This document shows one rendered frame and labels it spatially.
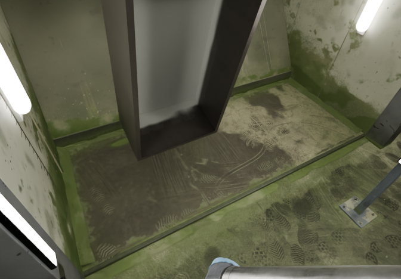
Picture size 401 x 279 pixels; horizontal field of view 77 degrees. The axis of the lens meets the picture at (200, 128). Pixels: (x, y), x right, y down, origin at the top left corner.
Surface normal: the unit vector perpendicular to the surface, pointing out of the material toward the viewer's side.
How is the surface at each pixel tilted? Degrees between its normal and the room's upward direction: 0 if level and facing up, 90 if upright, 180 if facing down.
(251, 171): 0
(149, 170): 0
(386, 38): 90
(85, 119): 57
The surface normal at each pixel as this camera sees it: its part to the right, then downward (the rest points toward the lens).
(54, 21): 0.44, 0.13
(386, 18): -0.87, 0.30
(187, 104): 0.16, -0.58
